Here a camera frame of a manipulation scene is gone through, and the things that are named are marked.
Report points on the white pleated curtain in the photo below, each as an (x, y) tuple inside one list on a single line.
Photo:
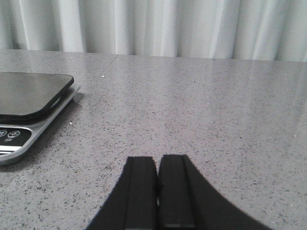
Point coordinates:
[(242, 29)]

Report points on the silver black kitchen scale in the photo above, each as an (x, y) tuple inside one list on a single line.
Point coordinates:
[(29, 102)]

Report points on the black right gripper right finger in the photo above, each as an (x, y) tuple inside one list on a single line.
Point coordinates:
[(187, 201)]

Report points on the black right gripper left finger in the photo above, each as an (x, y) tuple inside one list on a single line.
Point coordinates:
[(132, 204)]

